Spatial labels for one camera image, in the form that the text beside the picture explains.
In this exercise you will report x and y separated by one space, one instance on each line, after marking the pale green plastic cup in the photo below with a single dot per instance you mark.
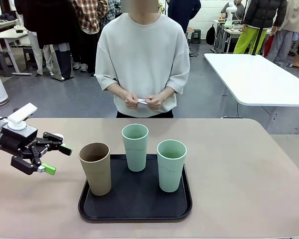
135 154
170 174

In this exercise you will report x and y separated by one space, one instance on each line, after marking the white workbench desk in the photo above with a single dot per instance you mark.
229 31

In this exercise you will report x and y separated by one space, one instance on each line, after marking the white folding table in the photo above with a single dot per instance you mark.
251 77

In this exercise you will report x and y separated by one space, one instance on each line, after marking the bystander in plaid shirt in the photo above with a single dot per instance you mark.
89 17

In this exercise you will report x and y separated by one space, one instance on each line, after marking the white scalloped paper coaster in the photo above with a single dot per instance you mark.
142 100

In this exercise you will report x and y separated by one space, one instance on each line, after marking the person's left hand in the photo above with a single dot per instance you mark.
155 102

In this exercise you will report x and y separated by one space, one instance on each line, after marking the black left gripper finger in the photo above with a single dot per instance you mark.
52 143
25 165

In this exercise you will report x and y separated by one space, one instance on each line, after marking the bystander in navy top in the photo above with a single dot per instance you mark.
182 12

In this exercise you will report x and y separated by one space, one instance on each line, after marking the person in beige shirt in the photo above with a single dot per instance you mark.
142 49

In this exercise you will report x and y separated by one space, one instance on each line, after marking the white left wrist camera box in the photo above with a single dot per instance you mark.
22 112

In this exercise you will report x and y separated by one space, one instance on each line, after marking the person's left forearm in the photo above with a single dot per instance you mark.
165 92

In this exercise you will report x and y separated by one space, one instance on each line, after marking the bystander in black coat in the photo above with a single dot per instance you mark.
47 25

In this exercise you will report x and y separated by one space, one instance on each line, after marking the bystander in lime trousers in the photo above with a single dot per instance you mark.
264 12

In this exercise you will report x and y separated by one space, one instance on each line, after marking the black tripod pole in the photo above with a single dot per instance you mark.
257 42

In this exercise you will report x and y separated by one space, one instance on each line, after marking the gray office desk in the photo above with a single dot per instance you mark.
7 33

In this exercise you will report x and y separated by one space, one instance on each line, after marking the gray plastic stool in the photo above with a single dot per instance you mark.
2 62

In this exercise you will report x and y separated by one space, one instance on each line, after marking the bystander in beige jacket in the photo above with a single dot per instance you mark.
294 15

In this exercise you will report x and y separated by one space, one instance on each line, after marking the black plastic stool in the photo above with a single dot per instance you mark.
195 36

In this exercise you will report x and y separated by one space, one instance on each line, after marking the person's right hand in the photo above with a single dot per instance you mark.
131 100

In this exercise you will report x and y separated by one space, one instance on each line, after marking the black plastic serving tray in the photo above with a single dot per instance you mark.
134 201

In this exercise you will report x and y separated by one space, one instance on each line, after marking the brown plastic cup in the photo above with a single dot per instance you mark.
98 176

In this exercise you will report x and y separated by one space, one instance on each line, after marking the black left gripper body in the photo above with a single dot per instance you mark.
17 139

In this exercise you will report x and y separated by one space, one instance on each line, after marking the black backpack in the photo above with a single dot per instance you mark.
210 35

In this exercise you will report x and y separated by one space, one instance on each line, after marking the small white robot arm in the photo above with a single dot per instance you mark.
230 11

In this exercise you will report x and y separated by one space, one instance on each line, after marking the person's right forearm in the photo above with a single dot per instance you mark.
115 89

